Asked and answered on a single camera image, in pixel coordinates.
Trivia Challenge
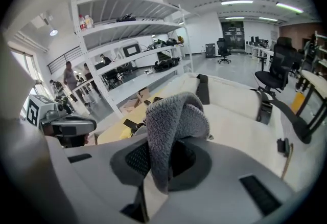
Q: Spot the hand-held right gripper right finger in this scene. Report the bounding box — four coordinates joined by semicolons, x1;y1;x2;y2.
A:
143;137;297;224

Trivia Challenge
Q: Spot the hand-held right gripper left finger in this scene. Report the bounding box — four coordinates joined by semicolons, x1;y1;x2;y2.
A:
44;133;153;221

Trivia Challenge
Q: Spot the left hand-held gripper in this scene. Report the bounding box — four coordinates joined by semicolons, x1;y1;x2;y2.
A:
26;94;98;138

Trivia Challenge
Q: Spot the beige backpack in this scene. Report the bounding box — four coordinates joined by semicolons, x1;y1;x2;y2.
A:
97;72;317;193

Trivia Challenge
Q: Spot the purple cloth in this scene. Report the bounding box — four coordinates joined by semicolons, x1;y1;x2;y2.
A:
145;92;211;194

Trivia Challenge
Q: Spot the light wooden square table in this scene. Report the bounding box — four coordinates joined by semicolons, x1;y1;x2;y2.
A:
97;91;164;146

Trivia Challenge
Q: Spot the cardboard box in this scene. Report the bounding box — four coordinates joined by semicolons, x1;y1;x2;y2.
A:
136;86;151;106

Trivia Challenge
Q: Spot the white metal rack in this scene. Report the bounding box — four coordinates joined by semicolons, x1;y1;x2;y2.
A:
71;0;195;119

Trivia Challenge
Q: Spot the yellow bin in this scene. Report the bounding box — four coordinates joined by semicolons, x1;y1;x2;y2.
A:
292;91;306;114

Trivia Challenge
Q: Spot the black office chair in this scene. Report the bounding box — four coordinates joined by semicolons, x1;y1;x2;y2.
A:
254;36;298;93
216;37;232;64

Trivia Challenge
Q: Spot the round beige table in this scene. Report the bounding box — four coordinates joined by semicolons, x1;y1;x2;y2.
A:
297;69;327;126

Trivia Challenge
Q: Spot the ceiling tube light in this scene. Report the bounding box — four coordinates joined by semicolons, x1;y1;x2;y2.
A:
221;0;253;5
275;2;305;14

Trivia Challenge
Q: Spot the black cable bundle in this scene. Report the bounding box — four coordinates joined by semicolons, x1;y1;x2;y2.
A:
153;57;181;72

